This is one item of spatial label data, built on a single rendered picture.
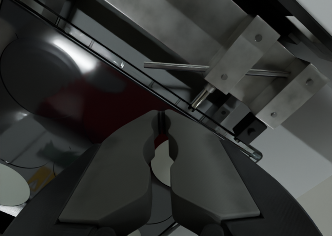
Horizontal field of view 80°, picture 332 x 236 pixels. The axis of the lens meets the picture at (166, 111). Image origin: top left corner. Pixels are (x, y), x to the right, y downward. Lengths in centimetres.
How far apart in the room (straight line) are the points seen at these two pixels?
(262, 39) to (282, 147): 25
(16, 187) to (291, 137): 48
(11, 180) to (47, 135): 12
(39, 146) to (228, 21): 30
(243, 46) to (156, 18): 10
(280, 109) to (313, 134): 17
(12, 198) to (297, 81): 46
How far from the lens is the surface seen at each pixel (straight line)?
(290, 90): 27
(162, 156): 29
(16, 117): 33
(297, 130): 42
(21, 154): 37
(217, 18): 25
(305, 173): 49
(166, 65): 24
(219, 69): 23
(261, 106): 27
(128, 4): 25
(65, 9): 32
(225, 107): 32
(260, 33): 23
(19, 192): 43
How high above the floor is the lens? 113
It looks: 63 degrees down
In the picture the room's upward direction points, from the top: 175 degrees counter-clockwise
